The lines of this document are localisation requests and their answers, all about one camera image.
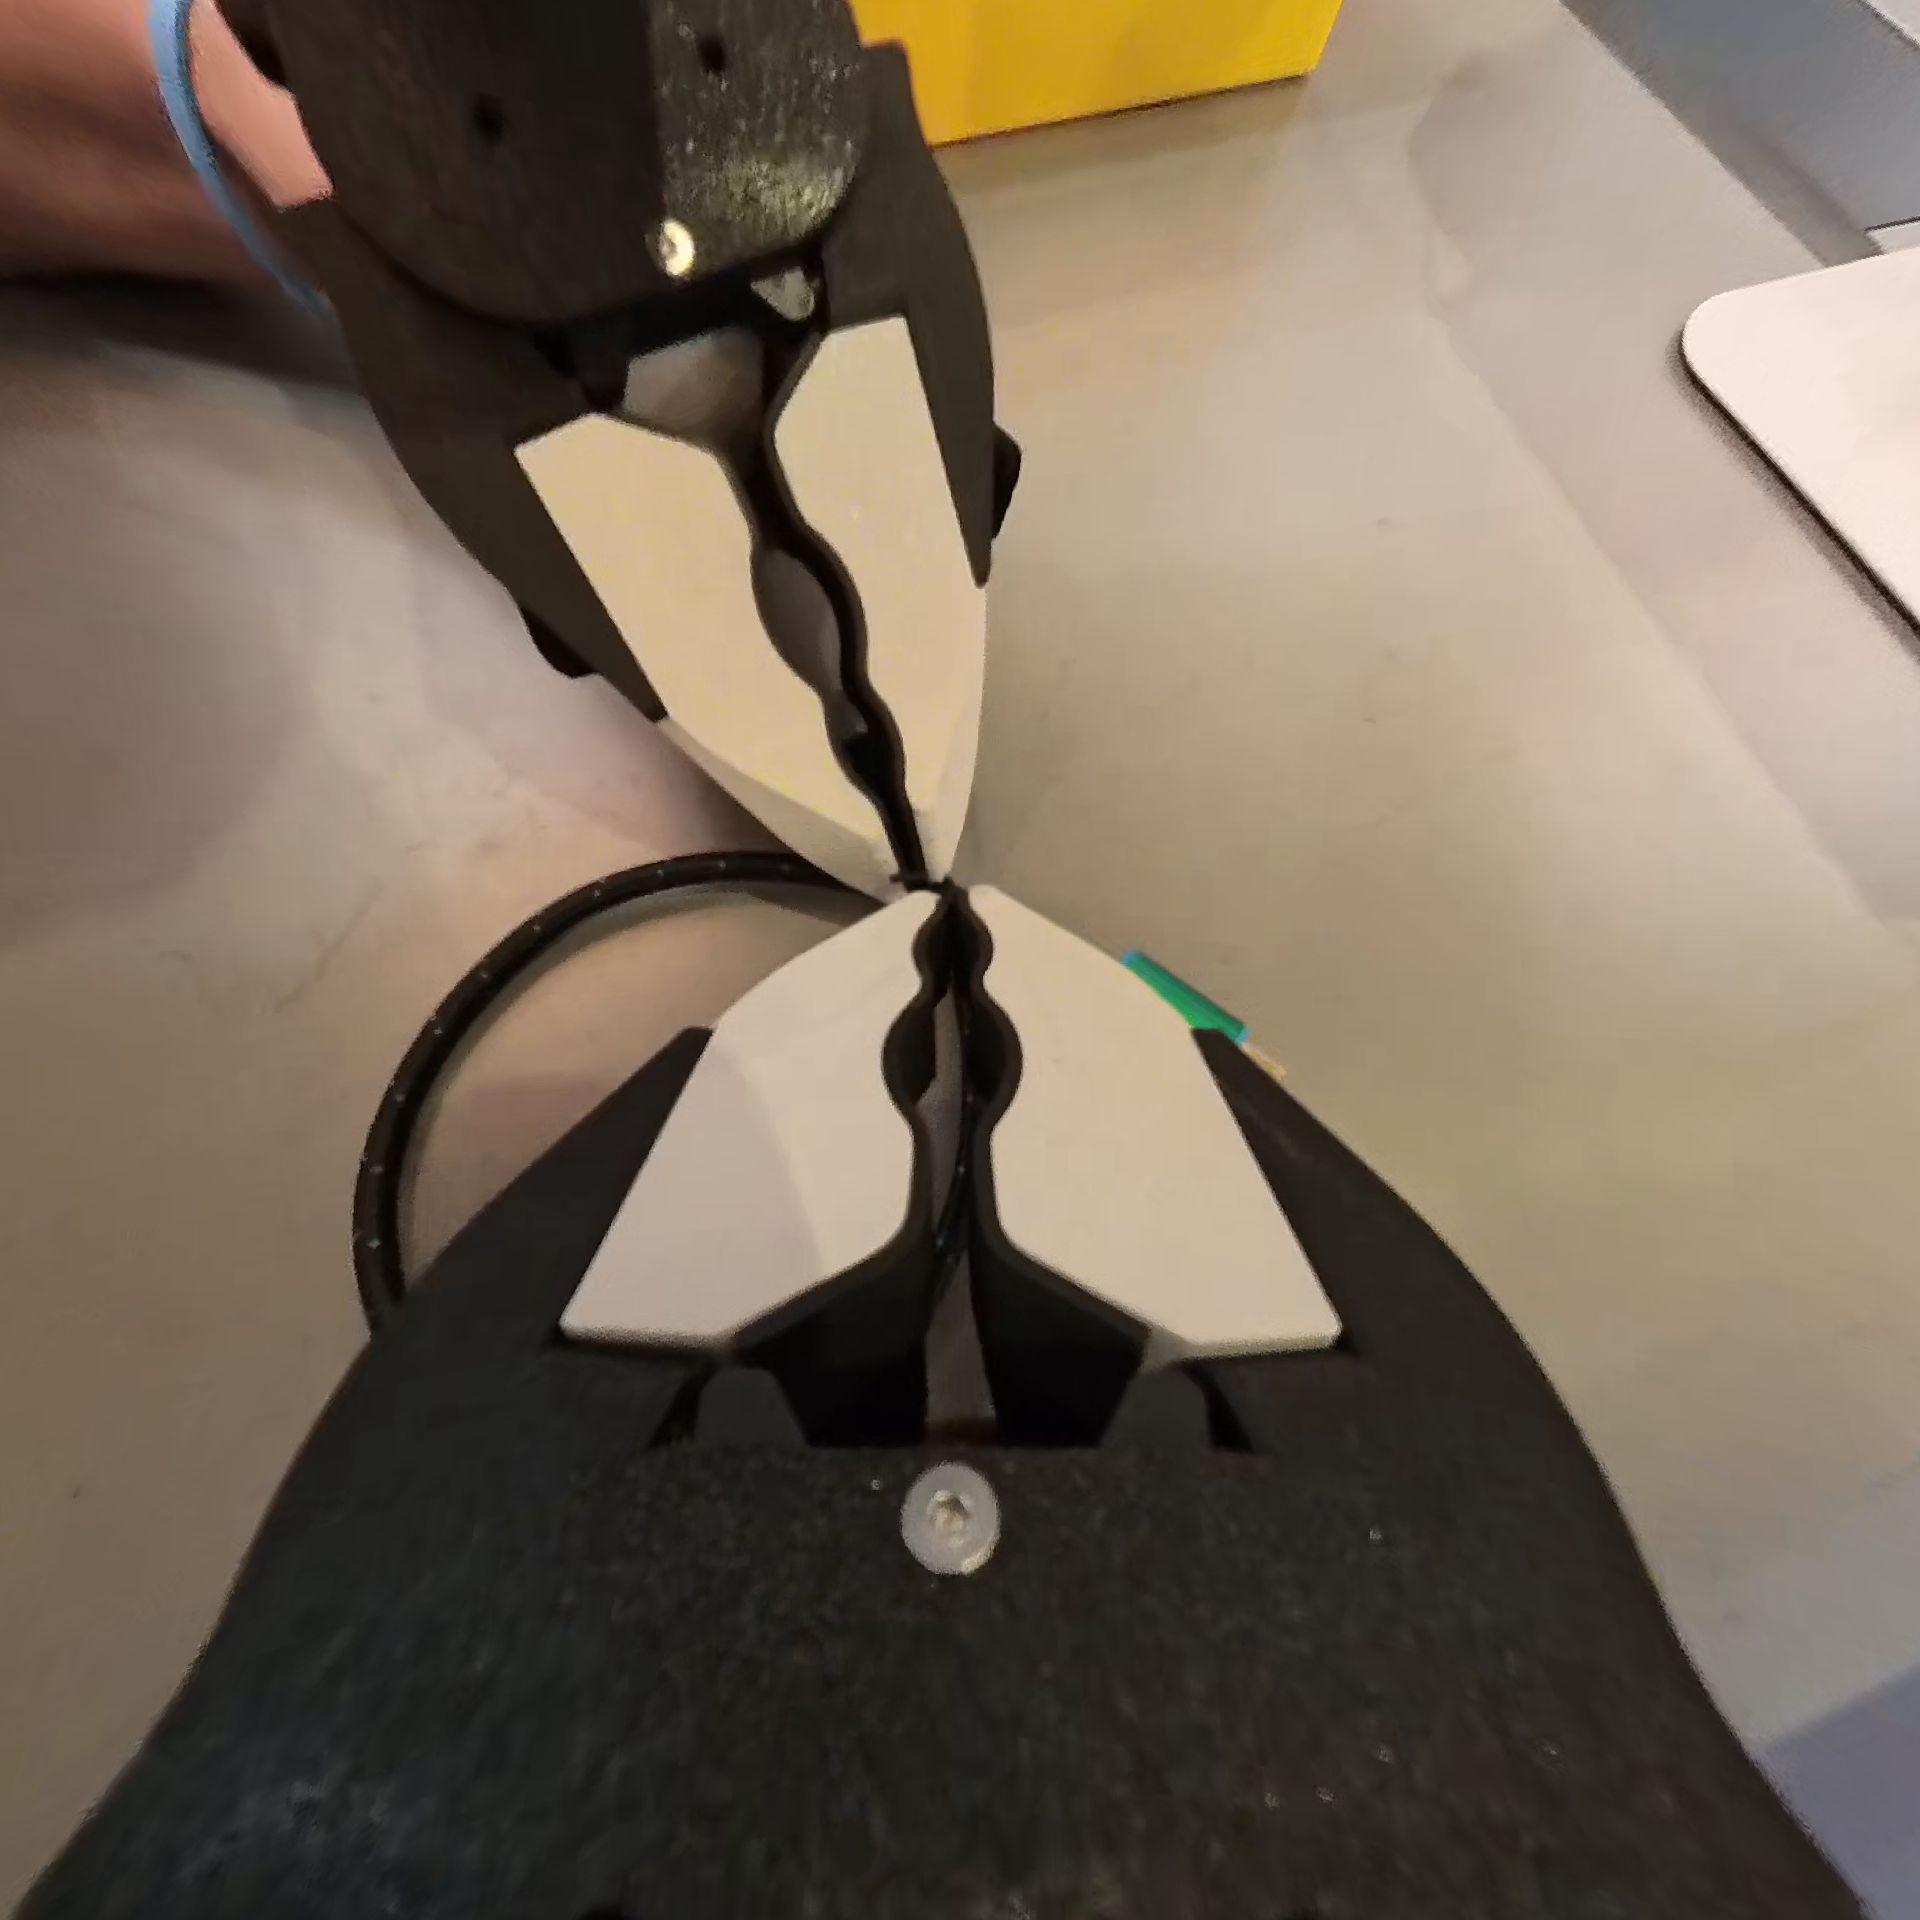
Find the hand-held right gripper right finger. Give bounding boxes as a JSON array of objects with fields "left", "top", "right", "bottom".
[{"left": 960, "top": 883, "right": 1343, "bottom": 1446}]

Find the white tablet stand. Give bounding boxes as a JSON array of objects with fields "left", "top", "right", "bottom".
[{"left": 1679, "top": 245, "right": 1920, "bottom": 632}]

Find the person's left forearm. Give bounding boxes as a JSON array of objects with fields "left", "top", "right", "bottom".
[{"left": 0, "top": 0, "right": 301, "bottom": 293}]

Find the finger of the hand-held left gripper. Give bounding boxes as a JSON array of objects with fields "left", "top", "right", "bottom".
[
  {"left": 513, "top": 412, "right": 901, "bottom": 899},
  {"left": 768, "top": 313, "right": 992, "bottom": 880}
]

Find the dark grey desk cable cover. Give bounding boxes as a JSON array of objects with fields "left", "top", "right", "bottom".
[{"left": 1565, "top": 0, "right": 1920, "bottom": 249}]

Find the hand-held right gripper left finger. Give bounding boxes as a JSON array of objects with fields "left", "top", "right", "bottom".
[{"left": 557, "top": 883, "right": 940, "bottom": 1446}]

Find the thin braided green-plug HDMI cable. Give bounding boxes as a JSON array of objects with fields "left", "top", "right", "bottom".
[{"left": 351, "top": 850, "right": 1290, "bottom": 1330}]

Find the yellow storage bin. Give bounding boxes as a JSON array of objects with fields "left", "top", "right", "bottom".
[{"left": 840, "top": 0, "right": 1343, "bottom": 147}]

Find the person's left hand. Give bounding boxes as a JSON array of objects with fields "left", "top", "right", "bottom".
[{"left": 205, "top": 11, "right": 336, "bottom": 216}]

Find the blue wristband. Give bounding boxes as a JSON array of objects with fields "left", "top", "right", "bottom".
[{"left": 149, "top": 0, "right": 323, "bottom": 310}]

